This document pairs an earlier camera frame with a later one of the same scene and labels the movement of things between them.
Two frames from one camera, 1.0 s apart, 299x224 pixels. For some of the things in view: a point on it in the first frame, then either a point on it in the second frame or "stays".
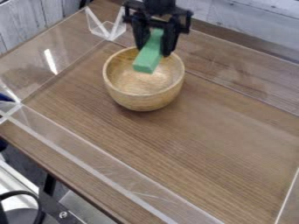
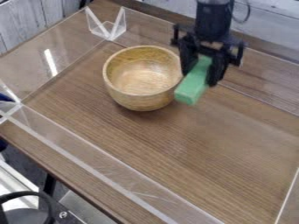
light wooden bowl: [136, 89] stays
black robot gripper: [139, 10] to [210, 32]
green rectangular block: [150, 57] to [191, 86]
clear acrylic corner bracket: [107, 30] stays
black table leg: [51, 185] stays
